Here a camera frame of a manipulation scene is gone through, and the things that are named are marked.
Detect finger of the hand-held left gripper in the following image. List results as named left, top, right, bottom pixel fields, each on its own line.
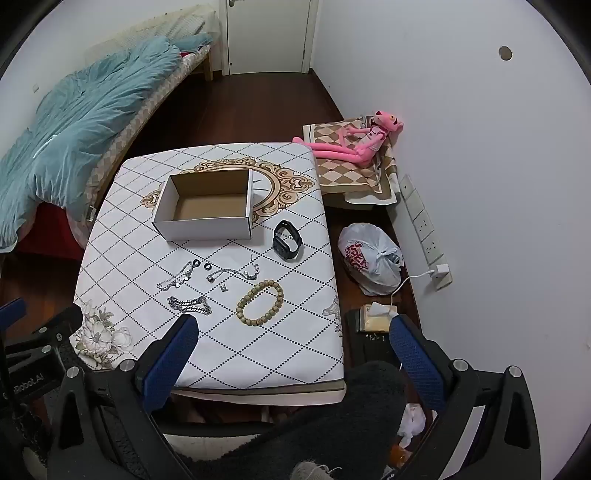
left=7, top=304, right=85, bottom=367
left=0, top=298, right=27, bottom=334

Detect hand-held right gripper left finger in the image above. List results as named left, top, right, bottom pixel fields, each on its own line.
left=46, top=315, right=199, bottom=480

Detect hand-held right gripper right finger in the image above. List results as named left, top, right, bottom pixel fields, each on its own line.
left=389, top=315, right=543, bottom=480

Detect silver link bracelet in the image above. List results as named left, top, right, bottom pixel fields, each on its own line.
left=167, top=295, right=213, bottom=317

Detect silver disc chain necklace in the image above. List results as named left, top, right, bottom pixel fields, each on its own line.
left=156, top=261, right=195, bottom=291

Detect wooden bead bracelet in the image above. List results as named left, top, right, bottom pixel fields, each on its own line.
left=236, top=280, right=284, bottom=328

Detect white cardboard box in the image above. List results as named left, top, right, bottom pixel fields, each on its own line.
left=152, top=168, right=256, bottom=241

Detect black smart band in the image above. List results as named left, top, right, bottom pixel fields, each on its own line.
left=272, top=220, right=304, bottom=260

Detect black case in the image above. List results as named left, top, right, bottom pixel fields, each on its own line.
left=346, top=309, right=402, bottom=370

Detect tissue box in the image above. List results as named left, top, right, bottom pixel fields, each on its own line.
left=360, top=302, right=399, bottom=334

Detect crumpled white tissue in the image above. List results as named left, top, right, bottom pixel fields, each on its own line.
left=398, top=402, right=426, bottom=448

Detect red storage box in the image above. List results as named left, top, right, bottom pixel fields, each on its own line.
left=14, top=203, right=84, bottom=264

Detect person's black fleece pants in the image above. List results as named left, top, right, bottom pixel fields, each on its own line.
left=222, top=360, right=419, bottom=480

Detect diamond-pattern white tablecloth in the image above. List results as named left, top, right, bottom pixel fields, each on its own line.
left=69, top=142, right=347, bottom=407

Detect white plastic bag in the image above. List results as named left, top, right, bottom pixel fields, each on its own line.
left=338, top=222, right=404, bottom=297

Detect white power strip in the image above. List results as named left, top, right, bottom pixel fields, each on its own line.
left=398, top=174, right=453, bottom=289

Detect brown checkered cushion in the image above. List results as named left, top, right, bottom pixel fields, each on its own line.
left=302, top=117, right=402, bottom=204

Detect teal quilt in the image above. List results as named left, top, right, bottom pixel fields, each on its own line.
left=0, top=36, right=183, bottom=252

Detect pink plush toy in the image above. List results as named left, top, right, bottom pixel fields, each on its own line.
left=292, top=110, right=404, bottom=168

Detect wooden bed with mattress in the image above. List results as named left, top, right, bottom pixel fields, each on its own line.
left=0, top=4, right=218, bottom=259

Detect pink and teal cloth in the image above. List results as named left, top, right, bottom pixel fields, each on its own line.
left=173, top=32, right=214, bottom=54

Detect white door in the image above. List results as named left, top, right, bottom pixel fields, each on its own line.
left=225, top=0, right=315, bottom=75

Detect white charger with cable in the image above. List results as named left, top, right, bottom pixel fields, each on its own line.
left=388, top=264, right=450, bottom=310

